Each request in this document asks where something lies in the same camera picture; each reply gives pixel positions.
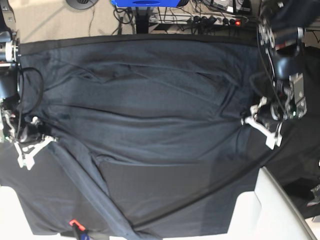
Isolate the white chair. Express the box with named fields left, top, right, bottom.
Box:
left=207, top=166, right=318, bottom=240

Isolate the dark grey T-shirt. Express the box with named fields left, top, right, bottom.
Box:
left=18, top=41, right=261, bottom=240

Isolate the black round chair base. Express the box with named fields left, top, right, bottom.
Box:
left=66, top=0, right=98, bottom=10

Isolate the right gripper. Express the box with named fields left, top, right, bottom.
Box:
left=0, top=99, right=59, bottom=171

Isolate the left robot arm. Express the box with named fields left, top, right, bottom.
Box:
left=241, top=0, right=320, bottom=150

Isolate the white power strip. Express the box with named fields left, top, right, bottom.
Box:
left=149, top=12, right=249, bottom=27

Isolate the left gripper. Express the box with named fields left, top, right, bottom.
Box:
left=241, top=73, right=307, bottom=150

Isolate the black table leg post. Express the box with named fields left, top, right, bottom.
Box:
left=131, top=7, right=154, bottom=34

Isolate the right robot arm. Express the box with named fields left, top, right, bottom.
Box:
left=0, top=0, right=58, bottom=171

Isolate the black table cloth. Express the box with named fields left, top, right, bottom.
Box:
left=0, top=34, right=320, bottom=237

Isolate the blue box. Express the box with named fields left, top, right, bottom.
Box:
left=110, top=0, right=180, bottom=8

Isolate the red blue clamp bottom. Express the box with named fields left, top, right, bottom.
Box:
left=69, top=219, right=91, bottom=240

